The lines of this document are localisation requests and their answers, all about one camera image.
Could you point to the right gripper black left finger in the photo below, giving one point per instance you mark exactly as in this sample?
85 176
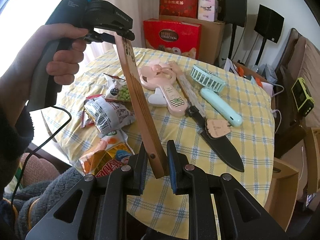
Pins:
139 170

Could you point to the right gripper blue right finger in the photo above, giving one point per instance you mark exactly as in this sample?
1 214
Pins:
180 183

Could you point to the brown wooden folding fan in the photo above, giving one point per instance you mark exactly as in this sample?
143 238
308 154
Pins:
156 155

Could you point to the person's left hand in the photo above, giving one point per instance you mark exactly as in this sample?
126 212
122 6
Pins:
16 81

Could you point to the orange yellow chip bag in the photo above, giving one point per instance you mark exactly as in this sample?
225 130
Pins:
110 153

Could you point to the wooden foot-shaped tag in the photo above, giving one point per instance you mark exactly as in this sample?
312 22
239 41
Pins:
217 128

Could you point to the silver snack packet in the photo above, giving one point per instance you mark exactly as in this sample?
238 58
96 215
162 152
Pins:
108 116

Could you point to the patterned folding fan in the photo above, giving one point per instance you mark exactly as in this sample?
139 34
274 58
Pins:
186 88

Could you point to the green pea snack packet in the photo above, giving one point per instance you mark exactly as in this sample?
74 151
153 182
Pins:
117 89

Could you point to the red snack packet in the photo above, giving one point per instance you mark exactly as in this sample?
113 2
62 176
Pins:
86 120

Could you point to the red tea gift bag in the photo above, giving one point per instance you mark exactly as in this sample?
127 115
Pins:
180 8

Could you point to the white sheer curtain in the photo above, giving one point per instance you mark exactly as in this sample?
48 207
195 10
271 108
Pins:
51 57

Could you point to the pink handheld fan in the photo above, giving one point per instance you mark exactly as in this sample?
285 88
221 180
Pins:
160 77

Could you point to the red chocolate gift box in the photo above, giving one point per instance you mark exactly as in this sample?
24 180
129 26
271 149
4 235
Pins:
173 37

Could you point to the mint green handheld fan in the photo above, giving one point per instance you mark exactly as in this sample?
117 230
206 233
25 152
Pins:
211 87

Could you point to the pink tissue box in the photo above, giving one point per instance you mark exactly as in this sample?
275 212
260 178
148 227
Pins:
207 10

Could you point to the brown carton under bags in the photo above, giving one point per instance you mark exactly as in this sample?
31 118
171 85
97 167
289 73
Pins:
211 36

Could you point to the large cardboard box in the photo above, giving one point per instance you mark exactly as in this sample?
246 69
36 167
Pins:
283 191

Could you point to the left black speaker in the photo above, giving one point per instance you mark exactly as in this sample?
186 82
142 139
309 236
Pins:
235 12

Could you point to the black speaker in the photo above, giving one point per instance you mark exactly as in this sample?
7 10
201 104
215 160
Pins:
269 24
235 12

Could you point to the green portable radio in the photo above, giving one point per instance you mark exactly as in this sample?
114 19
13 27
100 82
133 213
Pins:
302 96

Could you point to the brown sofa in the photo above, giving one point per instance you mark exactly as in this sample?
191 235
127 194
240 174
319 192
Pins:
301 59

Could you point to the right black speaker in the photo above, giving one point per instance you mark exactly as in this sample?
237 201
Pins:
269 24

